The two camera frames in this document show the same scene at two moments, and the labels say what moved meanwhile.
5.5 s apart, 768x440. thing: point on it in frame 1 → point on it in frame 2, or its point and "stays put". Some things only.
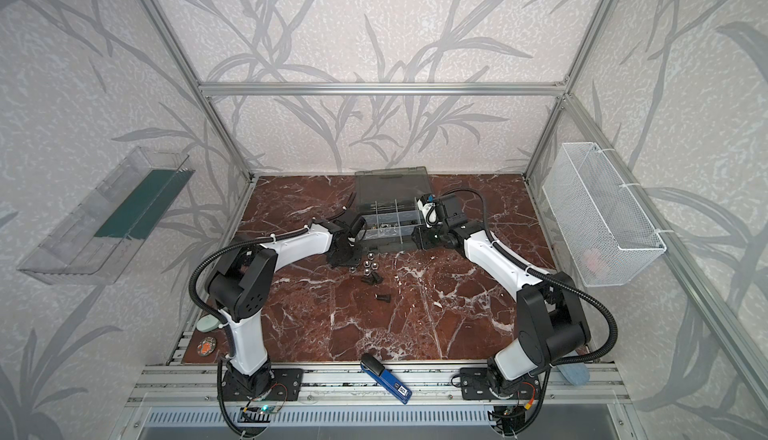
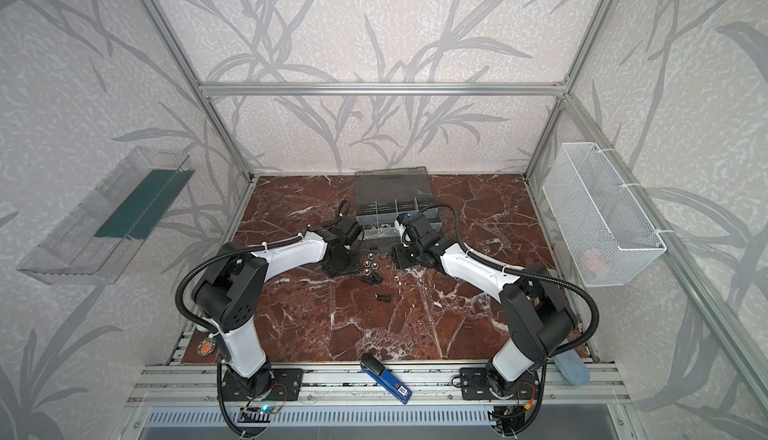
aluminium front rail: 351,383 stays put
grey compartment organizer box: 386,200 stays put
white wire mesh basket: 609,239 stays put
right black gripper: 424,234 → 407,256
